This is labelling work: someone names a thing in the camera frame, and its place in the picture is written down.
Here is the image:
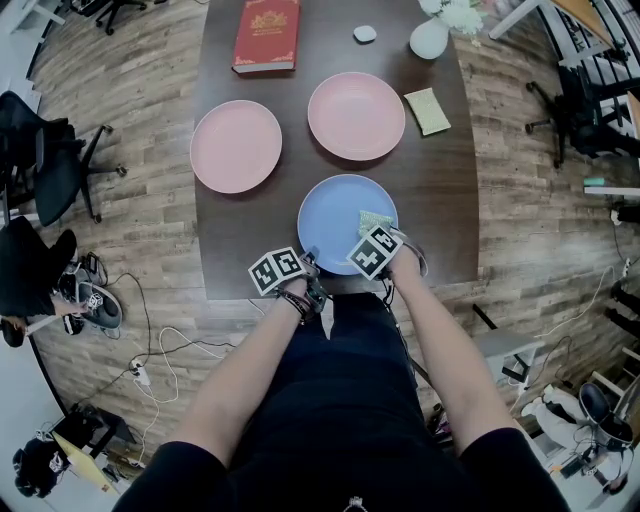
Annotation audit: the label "green patterned sponge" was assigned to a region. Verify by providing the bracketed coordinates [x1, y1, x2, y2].
[357, 209, 395, 239]

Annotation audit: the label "person's right forearm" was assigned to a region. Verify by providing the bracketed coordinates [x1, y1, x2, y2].
[389, 249, 516, 454]

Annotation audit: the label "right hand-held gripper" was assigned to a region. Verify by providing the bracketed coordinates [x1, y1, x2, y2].
[346, 222, 429, 282]

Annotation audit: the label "wooden desk white legs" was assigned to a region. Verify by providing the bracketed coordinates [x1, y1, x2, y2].
[489, 0, 616, 49]

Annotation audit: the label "black bracelet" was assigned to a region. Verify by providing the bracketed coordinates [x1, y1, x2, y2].
[276, 288, 310, 325]

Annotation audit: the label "person's black clothing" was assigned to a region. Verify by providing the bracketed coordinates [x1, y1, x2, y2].
[112, 292, 571, 512]

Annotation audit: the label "grey domed backpack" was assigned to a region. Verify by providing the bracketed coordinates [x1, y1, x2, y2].
[59, 262, 124, 336]

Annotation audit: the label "black office chair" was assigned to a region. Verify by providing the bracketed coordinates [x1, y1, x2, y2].
[0, 90, 129, 227]
[94, 0, 149, 36]
[524, 64, 640, 169]

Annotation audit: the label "red hardcover book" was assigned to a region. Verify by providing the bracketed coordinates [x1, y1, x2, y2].
[231, 0, 302, 75]

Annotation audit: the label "white ceramic vase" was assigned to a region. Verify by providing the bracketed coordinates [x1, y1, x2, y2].
[409, 14, 451, 60]

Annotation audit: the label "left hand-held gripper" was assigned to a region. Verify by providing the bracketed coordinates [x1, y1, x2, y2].
[248, 245, 329, 321]

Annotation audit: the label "yellow green sponge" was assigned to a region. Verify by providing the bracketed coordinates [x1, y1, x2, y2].
[403, 87, 452, 136]

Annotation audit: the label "white vase with flowers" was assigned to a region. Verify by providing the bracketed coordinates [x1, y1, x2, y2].
[418, 0, 486, 49]

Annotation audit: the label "yellow board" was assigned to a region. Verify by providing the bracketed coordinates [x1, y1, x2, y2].
[52, 430, 119, 496]

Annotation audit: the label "pink plate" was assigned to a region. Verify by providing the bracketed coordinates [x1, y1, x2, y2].
[189, 99, 284, 195]
[307, 71, 406, 162]

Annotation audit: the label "person's left forearm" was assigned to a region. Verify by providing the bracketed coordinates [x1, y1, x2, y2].
[174, 277, 311, 469]

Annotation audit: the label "blue plate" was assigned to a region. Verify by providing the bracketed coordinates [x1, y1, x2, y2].
[297, 173, 400, 276]

